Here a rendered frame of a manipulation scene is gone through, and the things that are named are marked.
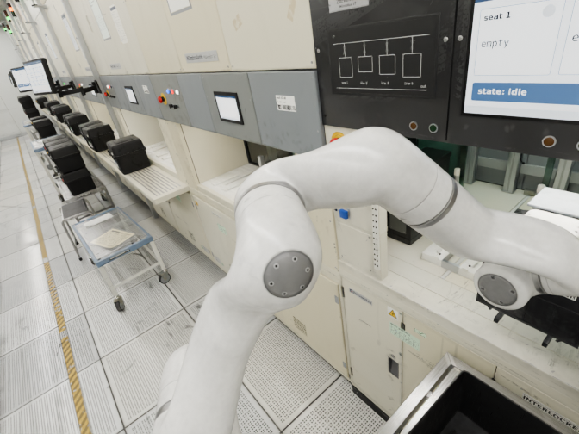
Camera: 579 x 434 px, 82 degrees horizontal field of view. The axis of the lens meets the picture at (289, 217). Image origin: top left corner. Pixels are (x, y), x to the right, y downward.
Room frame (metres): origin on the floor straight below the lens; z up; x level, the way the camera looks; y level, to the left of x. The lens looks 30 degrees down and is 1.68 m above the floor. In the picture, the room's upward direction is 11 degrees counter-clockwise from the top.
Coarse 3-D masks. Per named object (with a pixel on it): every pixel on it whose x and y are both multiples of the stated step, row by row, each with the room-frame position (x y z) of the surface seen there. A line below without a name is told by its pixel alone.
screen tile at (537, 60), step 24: (552, 0) 0.57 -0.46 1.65; (480, 24) 0.65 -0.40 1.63; (504, 24) 0.62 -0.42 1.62; (528, 24) 0.59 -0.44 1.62; (552, 24) 0.56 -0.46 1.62; (528, 48) 0.58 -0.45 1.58; (552, 48) 0.55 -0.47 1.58; (480, 72) 0.64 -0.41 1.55; (504, 72) 0.61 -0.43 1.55; (528, 72) 0.58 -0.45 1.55
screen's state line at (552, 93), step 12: (480, 84) 0.64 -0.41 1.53; (492, 84) 0.62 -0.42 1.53; (504, 84) 0.61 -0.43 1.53; (516, 84) 0.59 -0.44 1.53; (528, 84) 0.57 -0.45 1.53; (540, 84) 0.56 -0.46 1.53; (552, 84) 0.55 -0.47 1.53; (564, 84) 0.53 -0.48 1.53; (576, 84) 0.52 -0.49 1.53; (480, 96) 0.64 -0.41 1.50; (492, 96) 0.62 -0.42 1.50; (504, 96) 0.60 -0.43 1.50; (516, 96) 0.59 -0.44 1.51; (528, 96) 0.57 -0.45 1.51; (540, 96) 0.56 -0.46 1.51; (552, 96) 0.54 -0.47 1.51; (564, 96) 0.53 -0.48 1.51; (576, 96) 0.52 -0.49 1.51
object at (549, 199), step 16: (544, 192) 0.62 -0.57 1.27; (560, 192) 0.61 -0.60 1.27; (544, 208) 0.56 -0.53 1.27; (560, 208) 0.55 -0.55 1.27; (576, 208) 0.54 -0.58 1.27; (528, 304) 0.50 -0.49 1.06; (544, 304) 0.48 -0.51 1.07; (560, 304) 0.46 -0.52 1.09; (576, 304) 0.44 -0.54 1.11; (496, 320) 0.55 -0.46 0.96; (528, 320) 0.50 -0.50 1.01; (544, 320) 0.47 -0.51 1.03; (560, 320) 0.45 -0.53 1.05; (576, 320) 0.43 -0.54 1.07; (560, 336) 0.44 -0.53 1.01; (576, 336) 0.42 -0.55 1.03
